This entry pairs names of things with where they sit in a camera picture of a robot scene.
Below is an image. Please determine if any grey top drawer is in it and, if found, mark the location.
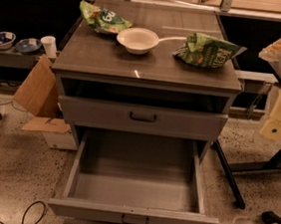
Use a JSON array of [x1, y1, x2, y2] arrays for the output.
[[59, 96, 228, 141]]

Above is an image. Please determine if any grey drawer cabinet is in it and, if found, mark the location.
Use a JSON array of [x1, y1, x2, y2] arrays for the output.
[[52, 0, 241, 154]]

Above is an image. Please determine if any grey middle drawer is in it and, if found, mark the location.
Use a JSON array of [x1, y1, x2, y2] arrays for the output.
[[49, 129, 218, 224]]

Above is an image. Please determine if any black stand leg right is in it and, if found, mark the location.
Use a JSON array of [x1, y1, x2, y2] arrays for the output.
[[213, 140, 281, 210]]

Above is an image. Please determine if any green chip bag right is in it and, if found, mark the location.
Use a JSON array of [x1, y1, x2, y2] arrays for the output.
[[172, 33, 246, 69]]

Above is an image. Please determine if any green chip bag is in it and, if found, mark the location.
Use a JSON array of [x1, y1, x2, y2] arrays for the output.
[[172, 33, 246, 69], [80, 1, 133, 35]]

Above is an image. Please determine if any black caster foot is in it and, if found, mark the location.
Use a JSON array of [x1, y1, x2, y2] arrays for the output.
[[261, 211, 281, 224]]

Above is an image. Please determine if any white bowl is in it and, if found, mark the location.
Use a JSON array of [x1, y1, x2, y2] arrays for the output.
[[117, 27, 159, 55]]

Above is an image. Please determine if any green chip bag left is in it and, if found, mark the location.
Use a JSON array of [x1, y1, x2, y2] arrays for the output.
[[80, 1, 133, 35]]

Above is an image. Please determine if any white paper cup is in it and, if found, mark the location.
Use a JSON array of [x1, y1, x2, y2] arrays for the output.
[[41, 35, 57, 58]]

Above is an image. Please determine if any brown cardboard box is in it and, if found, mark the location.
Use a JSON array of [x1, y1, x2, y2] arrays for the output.
[[14, 56, 71, 134]]

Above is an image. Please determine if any blue bowl right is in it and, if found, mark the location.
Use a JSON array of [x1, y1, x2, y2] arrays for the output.
[[15, 38, 42, 55]]

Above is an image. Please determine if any blue bowl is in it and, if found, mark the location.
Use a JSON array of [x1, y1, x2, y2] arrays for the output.
[[15, 38, 42, 55], [0, 31, 16, 51]]

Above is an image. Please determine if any grey side shelf left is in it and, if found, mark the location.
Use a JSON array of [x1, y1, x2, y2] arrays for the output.
[[0, 48, 45, 70]]

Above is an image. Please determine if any blue bowl left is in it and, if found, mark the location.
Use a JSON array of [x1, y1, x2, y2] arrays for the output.
[[0, 31, 16, 51]]

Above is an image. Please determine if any black floor cable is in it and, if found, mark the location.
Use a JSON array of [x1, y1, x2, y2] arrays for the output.
[[0, 196, 48, 224]]

